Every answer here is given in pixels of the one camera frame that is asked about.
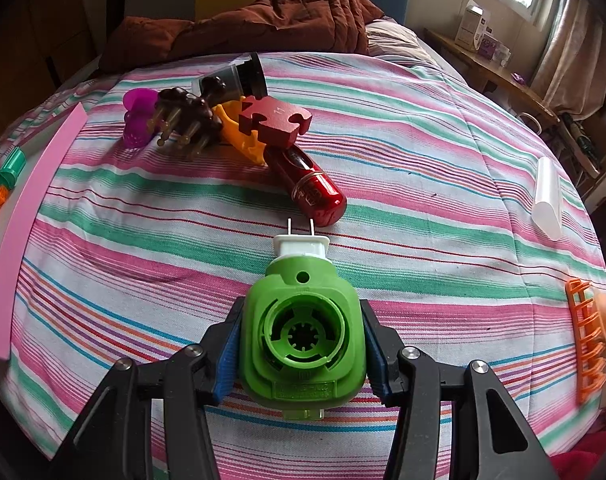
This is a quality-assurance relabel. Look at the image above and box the teal plastic spool toy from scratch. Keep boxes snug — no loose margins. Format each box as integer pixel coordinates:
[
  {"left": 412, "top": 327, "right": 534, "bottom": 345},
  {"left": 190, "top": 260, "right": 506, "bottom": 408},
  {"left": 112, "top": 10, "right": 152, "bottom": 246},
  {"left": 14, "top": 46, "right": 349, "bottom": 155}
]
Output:
[{"left": 0, "top": 146, "right": 26, "bottom": 191}]

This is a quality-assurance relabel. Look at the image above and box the green plug-in device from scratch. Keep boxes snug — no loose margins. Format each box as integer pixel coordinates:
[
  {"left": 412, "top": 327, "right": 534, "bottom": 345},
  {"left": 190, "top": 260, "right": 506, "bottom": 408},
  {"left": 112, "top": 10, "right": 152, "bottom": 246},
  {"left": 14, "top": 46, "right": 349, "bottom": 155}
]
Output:
[{"left": 239, "top": 230, "right": 366, "bottom": 420}]

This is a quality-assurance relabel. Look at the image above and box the yellow orange plastic scoop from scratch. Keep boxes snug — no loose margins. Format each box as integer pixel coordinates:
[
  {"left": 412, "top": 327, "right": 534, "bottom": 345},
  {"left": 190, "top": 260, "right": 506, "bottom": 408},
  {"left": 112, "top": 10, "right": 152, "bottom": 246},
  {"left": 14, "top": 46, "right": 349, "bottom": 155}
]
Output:
[{"left": 213, "top": 96, "right": 265, "bottom": 166}]

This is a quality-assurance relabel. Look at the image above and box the red glossy capsule case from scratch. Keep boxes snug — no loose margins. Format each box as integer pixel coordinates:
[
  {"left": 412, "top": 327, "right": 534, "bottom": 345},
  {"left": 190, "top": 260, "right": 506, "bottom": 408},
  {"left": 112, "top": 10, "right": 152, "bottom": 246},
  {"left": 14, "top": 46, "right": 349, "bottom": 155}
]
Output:
[{"left": 263, "top": 144, "right": 347, "bottom": 226}]

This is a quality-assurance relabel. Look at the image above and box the red jigsaw piece block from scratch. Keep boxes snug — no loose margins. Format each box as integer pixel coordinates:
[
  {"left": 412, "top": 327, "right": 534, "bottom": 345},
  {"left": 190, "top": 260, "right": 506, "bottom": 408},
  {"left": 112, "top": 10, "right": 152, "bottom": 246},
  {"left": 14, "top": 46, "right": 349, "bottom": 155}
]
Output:
[{"left": 238, "top": 96, "right": 313, "bottom": 148}]

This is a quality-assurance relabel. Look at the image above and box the black silver cylinder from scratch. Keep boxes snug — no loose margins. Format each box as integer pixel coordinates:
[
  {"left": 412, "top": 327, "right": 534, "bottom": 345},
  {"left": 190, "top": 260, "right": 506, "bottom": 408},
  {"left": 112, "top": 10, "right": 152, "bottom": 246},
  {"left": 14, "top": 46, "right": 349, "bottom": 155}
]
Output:
[{"left": 191, "top": 52, "right": 268, "bottom": 107}]

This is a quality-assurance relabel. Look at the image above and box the white carton box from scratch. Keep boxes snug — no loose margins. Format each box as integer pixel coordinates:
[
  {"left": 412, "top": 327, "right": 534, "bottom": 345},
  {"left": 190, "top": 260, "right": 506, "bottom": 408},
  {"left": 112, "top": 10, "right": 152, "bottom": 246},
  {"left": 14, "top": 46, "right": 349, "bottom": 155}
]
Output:
[{"left": 455, "top": 0, "right": 490, "bottom": 52}]

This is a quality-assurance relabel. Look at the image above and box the white translucent plastic tube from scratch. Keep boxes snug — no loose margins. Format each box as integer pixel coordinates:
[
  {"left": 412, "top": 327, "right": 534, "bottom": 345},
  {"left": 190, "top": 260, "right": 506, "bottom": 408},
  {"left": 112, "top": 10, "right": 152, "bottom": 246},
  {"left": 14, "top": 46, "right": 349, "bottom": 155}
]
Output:
[{"left": 532, "top": 157, "right": 562, "bottom": 242}]

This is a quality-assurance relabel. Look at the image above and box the purple small box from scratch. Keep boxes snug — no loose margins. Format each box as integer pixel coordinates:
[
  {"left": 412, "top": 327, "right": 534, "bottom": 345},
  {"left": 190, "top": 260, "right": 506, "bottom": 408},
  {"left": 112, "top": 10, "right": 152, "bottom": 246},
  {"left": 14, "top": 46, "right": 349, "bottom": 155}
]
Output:
[{"left": 478, "top": 32, "right": 500, "bottom": 60}]

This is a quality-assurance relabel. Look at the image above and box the beige curtain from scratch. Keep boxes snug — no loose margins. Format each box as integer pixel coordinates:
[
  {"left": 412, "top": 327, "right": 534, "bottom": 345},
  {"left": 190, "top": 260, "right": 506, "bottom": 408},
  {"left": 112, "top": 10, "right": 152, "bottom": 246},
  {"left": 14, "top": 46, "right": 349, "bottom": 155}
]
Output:
[{"left": 531, "top": 0, "right": 606, "bottom": 120}]

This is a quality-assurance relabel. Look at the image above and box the rust brown quilted blanket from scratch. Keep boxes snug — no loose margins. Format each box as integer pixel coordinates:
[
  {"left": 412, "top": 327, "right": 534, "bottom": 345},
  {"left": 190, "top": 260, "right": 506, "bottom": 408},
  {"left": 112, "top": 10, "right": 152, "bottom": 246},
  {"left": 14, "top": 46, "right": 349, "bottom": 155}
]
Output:
[{"left": 99, "top": 0, "right": 384, "bottom": 74}]

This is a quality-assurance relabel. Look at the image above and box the orange plastic rack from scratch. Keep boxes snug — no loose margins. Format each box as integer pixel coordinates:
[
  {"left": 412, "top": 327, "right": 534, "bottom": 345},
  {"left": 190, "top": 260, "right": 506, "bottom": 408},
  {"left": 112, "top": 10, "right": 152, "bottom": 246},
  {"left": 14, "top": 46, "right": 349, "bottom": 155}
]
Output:
[{"left": 565, "top": 278, "right": 606, "bottom": 405}]

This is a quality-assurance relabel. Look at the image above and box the magenta plastic cup toy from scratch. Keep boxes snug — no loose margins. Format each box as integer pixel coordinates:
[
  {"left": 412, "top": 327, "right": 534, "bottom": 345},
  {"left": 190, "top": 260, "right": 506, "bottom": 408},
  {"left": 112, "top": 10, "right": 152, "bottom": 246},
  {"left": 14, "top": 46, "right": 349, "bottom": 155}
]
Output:
[{"left": 122, "top": 88, "right": 159, "bottom": 148}]

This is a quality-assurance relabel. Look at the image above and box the striped pink green bedspread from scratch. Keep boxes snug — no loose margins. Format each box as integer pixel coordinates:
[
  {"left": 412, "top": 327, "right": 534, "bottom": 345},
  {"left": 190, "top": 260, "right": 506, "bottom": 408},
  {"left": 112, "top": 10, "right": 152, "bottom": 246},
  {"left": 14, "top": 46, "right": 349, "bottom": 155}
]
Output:
[{"left": 0, "top": 53, "right": 606, "bottom": 455}]

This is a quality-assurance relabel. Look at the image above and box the brown wooden massage brush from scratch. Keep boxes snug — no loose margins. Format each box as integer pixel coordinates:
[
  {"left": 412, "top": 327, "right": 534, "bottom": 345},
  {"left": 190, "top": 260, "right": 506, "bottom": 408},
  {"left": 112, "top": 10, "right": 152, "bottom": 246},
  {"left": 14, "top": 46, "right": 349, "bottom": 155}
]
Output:
[{"left": 146, "top": 87, "right": 223, "bottom": 160}]

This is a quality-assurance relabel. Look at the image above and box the wooden bedside shelf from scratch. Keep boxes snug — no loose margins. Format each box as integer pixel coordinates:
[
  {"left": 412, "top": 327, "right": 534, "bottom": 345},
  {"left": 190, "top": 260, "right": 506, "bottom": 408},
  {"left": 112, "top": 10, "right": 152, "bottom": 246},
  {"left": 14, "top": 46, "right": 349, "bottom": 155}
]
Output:
[{"left": 423, "top": 28, "right": 560, "bottom": 129}]

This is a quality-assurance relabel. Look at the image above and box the pink shallow cardboard box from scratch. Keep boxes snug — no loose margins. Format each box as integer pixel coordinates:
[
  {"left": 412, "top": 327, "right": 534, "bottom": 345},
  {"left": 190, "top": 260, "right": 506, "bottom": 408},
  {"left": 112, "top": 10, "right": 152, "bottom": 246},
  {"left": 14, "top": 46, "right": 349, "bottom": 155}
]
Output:
[{"left": 0, "top": 103, "right": 87, "bottom": 361}]

